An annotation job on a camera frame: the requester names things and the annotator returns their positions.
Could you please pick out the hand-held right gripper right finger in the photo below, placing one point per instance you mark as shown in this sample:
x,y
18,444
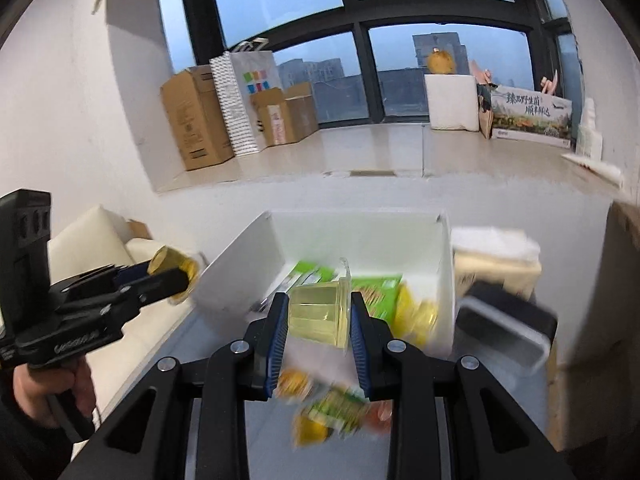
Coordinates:
x,y
361,345

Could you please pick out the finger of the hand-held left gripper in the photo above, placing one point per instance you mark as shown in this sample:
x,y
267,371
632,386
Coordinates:
x,y
160,285
132,275

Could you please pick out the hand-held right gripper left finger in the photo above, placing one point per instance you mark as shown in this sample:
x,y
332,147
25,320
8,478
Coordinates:
x,y
277,345

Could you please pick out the amber jelly cup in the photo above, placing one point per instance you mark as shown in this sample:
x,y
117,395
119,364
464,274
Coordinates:
x,y
167,260

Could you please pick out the pale yellow jelly cup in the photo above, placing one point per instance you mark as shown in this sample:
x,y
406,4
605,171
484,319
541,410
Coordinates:
x,y
320,315

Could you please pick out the green striped snack packet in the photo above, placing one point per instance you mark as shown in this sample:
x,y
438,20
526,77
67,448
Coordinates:
x,y
312,272

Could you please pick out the white storage box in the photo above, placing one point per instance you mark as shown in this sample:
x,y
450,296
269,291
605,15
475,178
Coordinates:
x,y
240,270

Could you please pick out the person's left forearm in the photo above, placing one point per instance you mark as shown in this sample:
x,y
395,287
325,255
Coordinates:
x,y
25,450

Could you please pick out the person's left hand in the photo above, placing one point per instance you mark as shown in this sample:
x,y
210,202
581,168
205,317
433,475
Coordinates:
x,y
30,390

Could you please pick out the orange jelly cup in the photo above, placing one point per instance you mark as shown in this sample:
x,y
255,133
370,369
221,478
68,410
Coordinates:
x,y
292,382

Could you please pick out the cardboard piece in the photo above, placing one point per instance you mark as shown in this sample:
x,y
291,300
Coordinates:
x,y
140,230

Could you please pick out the cream sofa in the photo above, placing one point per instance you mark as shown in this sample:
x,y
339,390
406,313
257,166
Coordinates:
x,y
90,240

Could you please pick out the green pea packet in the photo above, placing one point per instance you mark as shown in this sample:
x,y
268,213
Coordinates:
x,y
340,405

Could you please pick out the red jelly cup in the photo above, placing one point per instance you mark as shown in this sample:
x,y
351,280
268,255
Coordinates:
x,y
380,417

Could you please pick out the yellow-green triangular packet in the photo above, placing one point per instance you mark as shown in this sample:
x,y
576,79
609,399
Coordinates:
x,y
310,432

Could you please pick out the blue tablecloth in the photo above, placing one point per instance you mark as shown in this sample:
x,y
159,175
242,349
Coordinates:
x,y
345,460

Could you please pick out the black alarm clock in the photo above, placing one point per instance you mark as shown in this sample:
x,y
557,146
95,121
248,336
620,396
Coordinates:
x,y
500,320

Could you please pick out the soft tissue pack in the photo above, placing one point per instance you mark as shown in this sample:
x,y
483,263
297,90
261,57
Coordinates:
x,y
495,270

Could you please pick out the tall cardboard box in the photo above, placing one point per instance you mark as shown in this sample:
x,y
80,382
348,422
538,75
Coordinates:
x,y
195,120

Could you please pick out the white dotted paper bag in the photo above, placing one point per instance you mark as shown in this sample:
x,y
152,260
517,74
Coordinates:
x,y
240,110

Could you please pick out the small cardboard box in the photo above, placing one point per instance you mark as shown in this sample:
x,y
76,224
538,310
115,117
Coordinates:
x,y
295,120

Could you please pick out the wooden cabinet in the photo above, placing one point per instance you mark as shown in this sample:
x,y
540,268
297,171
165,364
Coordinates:
x,y
615,310

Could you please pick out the white foam box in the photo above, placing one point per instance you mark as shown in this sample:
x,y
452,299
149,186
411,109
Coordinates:
x,y
450,102

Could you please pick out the printed carton box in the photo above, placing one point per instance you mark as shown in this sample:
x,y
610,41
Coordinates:
x,y
530,115

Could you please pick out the rolled white paper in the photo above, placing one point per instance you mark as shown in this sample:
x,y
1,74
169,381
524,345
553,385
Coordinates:
x,y
595,167

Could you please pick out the orange round fruit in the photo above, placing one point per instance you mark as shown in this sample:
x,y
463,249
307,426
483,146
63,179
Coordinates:
x,y
441,61

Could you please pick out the pink figure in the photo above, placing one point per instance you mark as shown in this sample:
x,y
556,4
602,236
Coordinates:
x,y
482,74
550,84

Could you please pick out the white bottle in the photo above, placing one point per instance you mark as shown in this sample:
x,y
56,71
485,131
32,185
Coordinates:
x,y
590,135

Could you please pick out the black window frame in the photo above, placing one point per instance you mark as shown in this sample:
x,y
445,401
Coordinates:
x,y
369,75

